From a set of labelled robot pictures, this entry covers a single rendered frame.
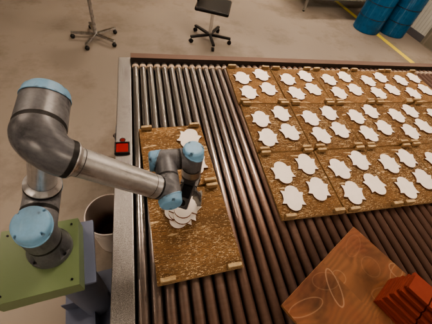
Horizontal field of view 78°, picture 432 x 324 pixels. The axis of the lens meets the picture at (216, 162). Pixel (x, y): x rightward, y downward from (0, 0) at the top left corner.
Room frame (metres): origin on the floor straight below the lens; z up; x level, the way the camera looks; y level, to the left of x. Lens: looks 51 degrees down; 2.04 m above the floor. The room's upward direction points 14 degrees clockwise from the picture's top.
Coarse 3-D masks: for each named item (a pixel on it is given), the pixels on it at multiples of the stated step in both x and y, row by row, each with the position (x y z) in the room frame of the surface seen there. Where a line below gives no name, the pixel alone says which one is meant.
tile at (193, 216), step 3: (198, 207) 0.59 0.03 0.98; (201, 207) 0.59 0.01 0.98; (171, 210) 0.54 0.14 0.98; (198, 210) 0.58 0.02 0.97; (174, 213) 0.53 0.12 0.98; (192, 213) 0.55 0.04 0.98; (174, 216) 0.52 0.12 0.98; (192, 216) 0.54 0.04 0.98; (195, 216) 0.54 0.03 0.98; (174, 219) 0.50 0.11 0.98; (177, 219) 0.51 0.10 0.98; (180, 219) 0.51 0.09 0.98; (183, 219) 0.51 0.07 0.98; (186, 219) 0.52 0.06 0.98; (189, 219) 0.52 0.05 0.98; (192, 219) 0.52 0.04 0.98; (195, 219) 0.53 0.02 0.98; (177, 222) 0.49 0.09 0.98; (180, 222) 0.49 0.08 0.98; (183, 222) 0.50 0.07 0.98; (186, 222) 0.50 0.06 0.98
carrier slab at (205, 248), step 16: (208, 192) 0.70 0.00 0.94; (160, 208) 0.56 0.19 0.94; (208, 208) 0.62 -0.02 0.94; (224, 208) 0.64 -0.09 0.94; (160, 224) 0.48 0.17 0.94; (192, 224) 0.52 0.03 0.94; (208, 224) 0.54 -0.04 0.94; (224, 224) 0.56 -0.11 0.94; (160, 240) 0.42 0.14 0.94; (176, 240) 0.43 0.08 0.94; (192, 240) 0.45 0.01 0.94; (208, 240) 0.47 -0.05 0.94; (224, 240) 0.48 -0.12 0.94; (160, 256) 0.35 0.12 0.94; (176, 256) 0.37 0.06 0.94; (192, 256) 0.38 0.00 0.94; (208, 256) 0.40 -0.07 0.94; (224, 256) 0.42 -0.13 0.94; (160, 272) 0.30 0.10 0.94; (176, 272) 0.31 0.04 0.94; (192, 272) 0.33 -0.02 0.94; (208, 272) 0.34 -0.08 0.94
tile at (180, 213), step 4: (192, 196) 0.63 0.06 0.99; (192, 200) 0.61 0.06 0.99; (192, 204) 0.59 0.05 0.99; (196, 204) 0.59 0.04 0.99; (176, 208) 0.55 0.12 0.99; (180, 208) 0.55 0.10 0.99; (188, 208) 0.56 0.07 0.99; (192, 208) 0.57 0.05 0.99; (196, 208) 0.57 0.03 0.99; (176, 212) 0.53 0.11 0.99; (180, 212) 0.54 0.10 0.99; (184, 212) 0.54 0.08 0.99; (188, 212) 0.55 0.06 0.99; (192, 212) 0.55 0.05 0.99; (196, 212) 0.55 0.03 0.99; (180, 216) 0.52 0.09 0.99; (184, 216) 0.52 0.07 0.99; (188, 216) 0.53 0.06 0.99
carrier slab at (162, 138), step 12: (144, 132) 0.98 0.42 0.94; (156, 132) 1.00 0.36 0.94; (168, 132) 1.02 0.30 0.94; (144, 144) 0.90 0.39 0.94; (156, 144) 0.92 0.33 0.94; (168, 144) 0.94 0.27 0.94; (180, 144) 0.96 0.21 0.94; (204, 144) 1.00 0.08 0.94; (144, 156) 0.82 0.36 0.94; (144, 168) 0.75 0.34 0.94; (180, 180) 0.73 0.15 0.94; (216, 180) 0.78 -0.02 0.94
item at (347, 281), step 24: (360, 240) 0.59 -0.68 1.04; (336, 264) 0.46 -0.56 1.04; (360, 264) 0.48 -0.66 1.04; (384, 264) 0.51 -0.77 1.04; (312, 288) 0.34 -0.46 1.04; (336, 288) 0.37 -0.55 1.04; (360, 288) 0.39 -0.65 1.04; (288, 312) 0.24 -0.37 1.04; (312, 312) 0.26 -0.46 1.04; (336, 312) 0.28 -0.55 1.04; (360, 312) 0.30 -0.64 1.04
